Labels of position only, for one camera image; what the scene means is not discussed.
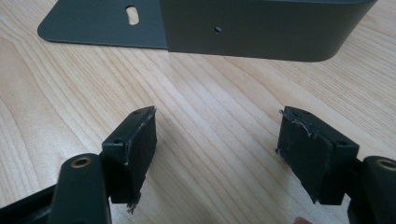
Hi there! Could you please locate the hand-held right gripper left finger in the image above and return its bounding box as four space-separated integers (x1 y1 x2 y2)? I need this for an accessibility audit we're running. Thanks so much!
101 105 159 215

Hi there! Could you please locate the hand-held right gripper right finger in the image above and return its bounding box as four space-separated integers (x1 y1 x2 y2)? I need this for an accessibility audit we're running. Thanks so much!
275 105 361 206

